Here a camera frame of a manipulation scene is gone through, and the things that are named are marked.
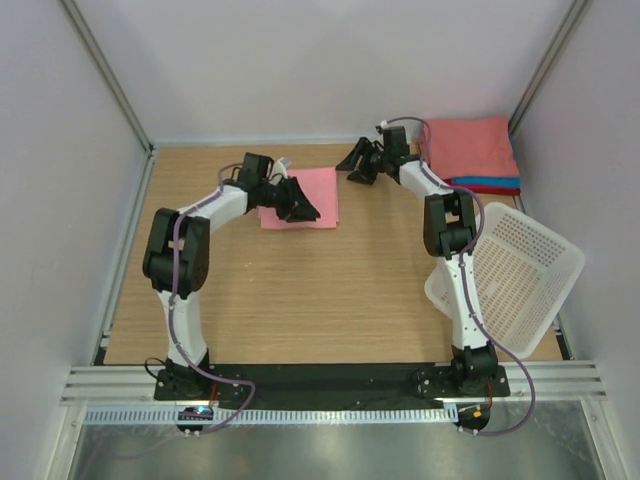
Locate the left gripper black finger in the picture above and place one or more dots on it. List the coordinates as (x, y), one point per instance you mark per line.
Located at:
(296, 193)
(301, 213)

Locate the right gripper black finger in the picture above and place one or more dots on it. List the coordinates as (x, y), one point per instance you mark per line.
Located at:
(363, 177)
(358, 152)

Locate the left aluminium corner post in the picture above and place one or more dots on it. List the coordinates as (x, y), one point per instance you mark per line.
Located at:
(91, 45)

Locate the white plastic basket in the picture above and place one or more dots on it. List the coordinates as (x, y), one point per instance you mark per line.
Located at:
(523, 273)

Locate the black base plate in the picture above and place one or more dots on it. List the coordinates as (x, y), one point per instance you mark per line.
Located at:
(298, 385)

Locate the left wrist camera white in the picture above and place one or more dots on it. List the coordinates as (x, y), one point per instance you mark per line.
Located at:
(280, 169)

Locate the right aluminium corner post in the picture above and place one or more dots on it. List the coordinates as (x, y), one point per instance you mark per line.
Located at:
(568, 26)

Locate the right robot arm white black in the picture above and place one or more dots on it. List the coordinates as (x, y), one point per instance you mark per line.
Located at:
(451, 231)

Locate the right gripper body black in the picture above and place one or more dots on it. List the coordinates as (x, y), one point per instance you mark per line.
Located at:
(372, 162)

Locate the pink t-shirt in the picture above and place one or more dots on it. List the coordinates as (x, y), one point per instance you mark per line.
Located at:
(321, 188)

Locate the folded red t-shirt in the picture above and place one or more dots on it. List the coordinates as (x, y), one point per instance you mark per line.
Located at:
(486, 189)

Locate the aluminium front rail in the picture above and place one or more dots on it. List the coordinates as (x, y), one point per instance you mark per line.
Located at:
(544, 381)

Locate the white slotted cable duct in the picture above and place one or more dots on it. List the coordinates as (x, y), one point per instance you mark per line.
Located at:
(199, 415)

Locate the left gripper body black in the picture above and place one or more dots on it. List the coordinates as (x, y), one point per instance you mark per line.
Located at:
(270, 195)

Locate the folded blue t-shirt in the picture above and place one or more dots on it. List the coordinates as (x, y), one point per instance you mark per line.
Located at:
(513, 182)

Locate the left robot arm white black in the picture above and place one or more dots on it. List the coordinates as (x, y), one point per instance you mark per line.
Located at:
(177, 260)

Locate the aluminium corner post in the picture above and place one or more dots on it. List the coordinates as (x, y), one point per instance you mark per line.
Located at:
(91, 45)
(568, 26)

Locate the folded salmon t-shirt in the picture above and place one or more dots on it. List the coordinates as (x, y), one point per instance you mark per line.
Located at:
(469, 148)

